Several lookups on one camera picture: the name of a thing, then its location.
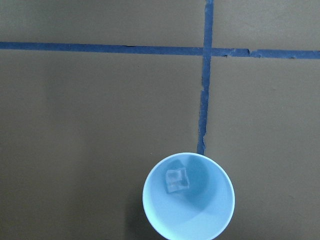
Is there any clear ice cube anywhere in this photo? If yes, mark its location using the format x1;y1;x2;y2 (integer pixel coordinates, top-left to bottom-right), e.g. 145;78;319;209
165;167;190;193

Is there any light blue cup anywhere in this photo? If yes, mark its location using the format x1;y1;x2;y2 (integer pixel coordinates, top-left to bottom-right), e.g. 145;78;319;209
142;152;235;240

